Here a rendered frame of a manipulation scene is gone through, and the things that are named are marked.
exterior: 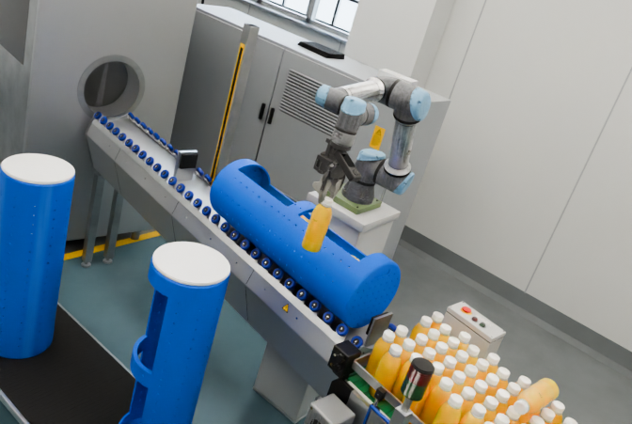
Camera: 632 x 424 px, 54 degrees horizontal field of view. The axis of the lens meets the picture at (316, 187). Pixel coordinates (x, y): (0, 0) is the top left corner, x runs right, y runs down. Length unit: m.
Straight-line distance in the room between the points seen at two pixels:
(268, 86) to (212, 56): 0.60
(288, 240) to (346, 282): 0.31
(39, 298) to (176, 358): 0.85
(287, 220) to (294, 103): 2.02
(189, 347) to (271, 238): 0.50
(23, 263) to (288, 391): 1.38
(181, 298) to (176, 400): 0.46
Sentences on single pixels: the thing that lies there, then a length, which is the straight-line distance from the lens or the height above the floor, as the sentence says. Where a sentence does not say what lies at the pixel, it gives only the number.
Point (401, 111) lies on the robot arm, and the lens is 2.41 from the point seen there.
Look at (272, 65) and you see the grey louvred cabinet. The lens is 4.42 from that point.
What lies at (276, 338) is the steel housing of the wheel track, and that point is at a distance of 2.56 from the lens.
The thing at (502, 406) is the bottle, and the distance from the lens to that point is 2.09.
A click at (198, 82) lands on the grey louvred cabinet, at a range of 4.95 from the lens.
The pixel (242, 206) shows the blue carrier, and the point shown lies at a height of 1.13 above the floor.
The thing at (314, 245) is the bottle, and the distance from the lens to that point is 2.09.
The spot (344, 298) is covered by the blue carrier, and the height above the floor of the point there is 1.10.
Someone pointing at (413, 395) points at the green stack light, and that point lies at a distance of 1.74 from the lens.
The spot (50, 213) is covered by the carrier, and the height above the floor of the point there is 0.89.
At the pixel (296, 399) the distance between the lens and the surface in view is 3.20.
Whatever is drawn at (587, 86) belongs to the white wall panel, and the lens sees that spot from 4.75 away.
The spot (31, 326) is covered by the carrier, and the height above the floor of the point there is 0.33.
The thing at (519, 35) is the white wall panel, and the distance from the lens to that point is 4.89.
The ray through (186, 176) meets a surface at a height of 0.95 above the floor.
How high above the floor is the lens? 2.20
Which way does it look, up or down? 22 degrees down
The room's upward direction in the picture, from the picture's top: 17 degrees clockwise
